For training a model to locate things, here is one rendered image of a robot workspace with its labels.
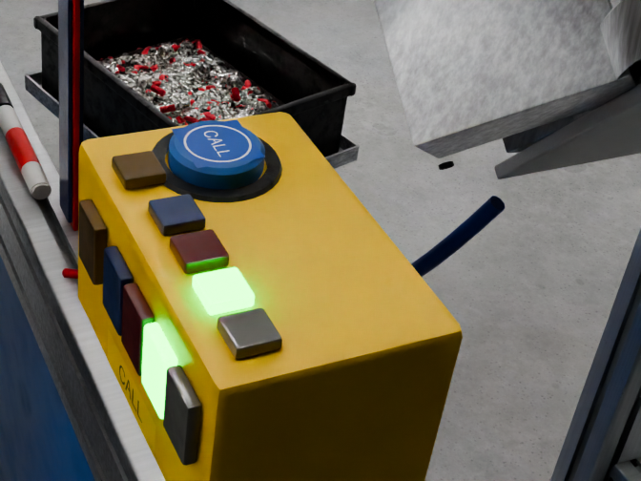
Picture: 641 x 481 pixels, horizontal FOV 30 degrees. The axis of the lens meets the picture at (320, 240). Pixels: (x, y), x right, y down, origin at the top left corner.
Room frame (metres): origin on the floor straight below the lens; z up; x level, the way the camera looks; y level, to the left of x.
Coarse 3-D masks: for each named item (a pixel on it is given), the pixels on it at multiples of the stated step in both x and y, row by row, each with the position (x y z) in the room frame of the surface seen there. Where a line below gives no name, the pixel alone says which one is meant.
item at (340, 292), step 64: (256, 128) 0.45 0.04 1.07; (128, 192) 0.39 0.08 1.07; (192, 192) 0.39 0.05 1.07; (256, 192) 0.40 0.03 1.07; (320, 192) 0.41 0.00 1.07; (128, 256) 0.36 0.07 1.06; (256, 256) 0.36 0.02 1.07; (320, 256) 0.37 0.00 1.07; (384, 256) 0.37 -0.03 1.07; (192, 320) 0.32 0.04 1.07; (320, 320) 0.33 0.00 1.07; (384, 320) 0.33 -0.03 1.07; (448, 320) 0.34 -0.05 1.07; (128, 384) 0.35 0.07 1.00; (192, 384) 0.30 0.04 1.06; (256, 384) 0.29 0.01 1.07; (320, 384) 0.31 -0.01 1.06; (384, 384) 0.32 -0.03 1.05; (448, 384) 0.34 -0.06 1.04; (256, 448) 0.29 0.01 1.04; (320, 448) 0.31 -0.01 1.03; (384, 448) 0.32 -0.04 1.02
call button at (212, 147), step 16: (176, 128) 0.42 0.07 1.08; (192, 128) 0.43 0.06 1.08; (208, 128) 0.43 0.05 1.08; (224, 128) 0.43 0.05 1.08; (240, 128) 0.43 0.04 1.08; (176, 144) 0.41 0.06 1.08; (192, 144) 0.41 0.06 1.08; (208, 144) 0.41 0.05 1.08; (224, 144) 0.42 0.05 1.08; (240, 144) 0.42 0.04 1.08; (256, 144) 0.42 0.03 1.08; (176, 160) 0.40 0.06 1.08; (192, 160) 0.40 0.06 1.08; (208, 160) 0.40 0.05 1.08; (224, 160) 0.40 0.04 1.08; (240, 160) 0.41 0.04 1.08; (256, 160) 0.41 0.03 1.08; (176, 176) 0.40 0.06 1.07; (192, 176) 0.40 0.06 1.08; (208, 176) 0.40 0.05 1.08; (224, 176) 0.40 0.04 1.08; (240, 176) 0.40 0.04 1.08; (256, 176) 0.41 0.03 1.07
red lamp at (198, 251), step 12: (180, 240) 0.35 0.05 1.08; (192, 240) 0.35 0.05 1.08; (204, 240) 0.36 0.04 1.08; (216, 240) 0.36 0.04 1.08; (180, 252) 0.35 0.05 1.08; (192, 252) 0.35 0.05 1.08; (204, 252) 0.35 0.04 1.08; (216, 252) 0.35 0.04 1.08; (180, 264) 0.34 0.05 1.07; (192, 264) 0.34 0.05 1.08; (204, 264) 0.34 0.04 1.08; (216, 264) 0.35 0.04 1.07
